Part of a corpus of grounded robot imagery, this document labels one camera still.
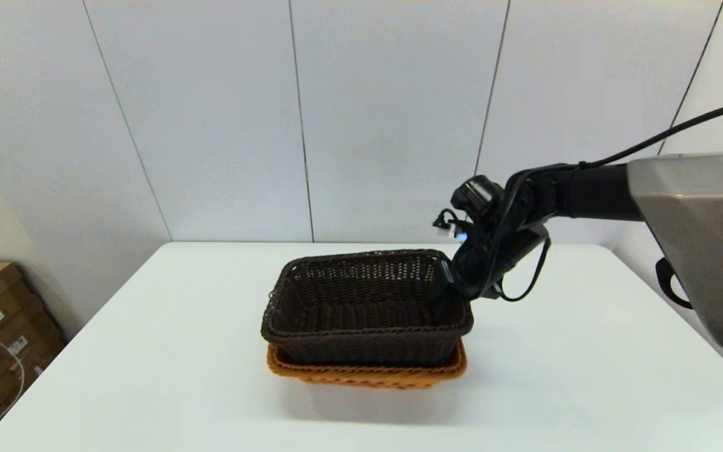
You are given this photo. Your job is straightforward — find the dark brown wicker basket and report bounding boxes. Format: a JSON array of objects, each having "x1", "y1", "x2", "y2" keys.
[{"x1": 261, "y1": 249, "x2": 475, "y2": 368}]

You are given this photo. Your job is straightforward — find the orange wicker basket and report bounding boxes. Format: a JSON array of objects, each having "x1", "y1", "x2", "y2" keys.
[{"x1": 266, "y1": 339, "x2": 468, "y2": 390}]

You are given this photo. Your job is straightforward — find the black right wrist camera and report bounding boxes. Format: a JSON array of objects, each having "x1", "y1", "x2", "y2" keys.
[{"x1": 449, "y1": 176, "x2": 505, "y2": 222}]

